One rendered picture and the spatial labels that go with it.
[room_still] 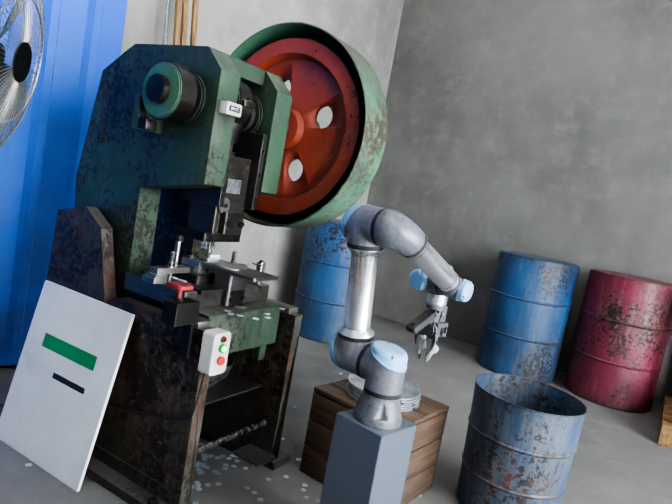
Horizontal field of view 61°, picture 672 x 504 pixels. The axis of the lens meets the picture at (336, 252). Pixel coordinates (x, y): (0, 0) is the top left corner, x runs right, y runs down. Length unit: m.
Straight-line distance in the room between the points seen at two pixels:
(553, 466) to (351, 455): 0.83
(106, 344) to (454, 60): 4.12
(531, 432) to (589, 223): 2.91
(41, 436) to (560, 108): 4.24
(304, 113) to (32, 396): 1.48
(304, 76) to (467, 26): 3.20
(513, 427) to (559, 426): 0.16
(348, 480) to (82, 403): 0.94
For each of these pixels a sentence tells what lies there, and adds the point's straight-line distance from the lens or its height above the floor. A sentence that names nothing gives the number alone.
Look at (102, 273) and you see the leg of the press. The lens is 2.17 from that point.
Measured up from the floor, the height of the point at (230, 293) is 0.70.
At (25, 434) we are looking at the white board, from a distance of 2.41.
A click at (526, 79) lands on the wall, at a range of 5.18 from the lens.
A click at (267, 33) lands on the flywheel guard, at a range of 2.55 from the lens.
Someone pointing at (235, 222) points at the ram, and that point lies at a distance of 2.08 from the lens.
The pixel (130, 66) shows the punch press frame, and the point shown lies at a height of 1.42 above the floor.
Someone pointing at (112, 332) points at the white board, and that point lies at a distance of 2.10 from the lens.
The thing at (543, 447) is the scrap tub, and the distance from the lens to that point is 2.26.
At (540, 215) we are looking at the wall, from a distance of 4.96.
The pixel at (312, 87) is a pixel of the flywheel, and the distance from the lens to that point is 2.40.
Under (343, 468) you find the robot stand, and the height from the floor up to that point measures 0.30.
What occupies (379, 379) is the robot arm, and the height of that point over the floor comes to 0.59.
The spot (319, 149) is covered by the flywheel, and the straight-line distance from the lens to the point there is 2.32.
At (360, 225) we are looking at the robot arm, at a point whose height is 1.03.
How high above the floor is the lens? 1.13
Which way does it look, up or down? 6 degrees down
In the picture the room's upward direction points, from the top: 10 degrees clockwise
